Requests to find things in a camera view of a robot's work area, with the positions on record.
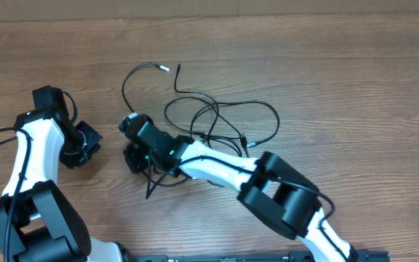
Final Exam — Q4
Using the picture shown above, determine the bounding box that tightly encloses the black cable bundle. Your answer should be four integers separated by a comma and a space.
164, 64, 280, 157

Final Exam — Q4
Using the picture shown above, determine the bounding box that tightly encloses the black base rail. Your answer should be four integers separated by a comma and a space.
132, 250, 391, 262

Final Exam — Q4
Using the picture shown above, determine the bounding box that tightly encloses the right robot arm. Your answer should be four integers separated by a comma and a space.
119, 113, 358, 261

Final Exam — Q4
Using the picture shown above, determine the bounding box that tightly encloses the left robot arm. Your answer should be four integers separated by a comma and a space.
0, 86, 132, 261

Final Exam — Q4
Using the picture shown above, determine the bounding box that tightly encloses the black cable silver plug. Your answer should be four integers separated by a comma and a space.
121, 62, 170, 113

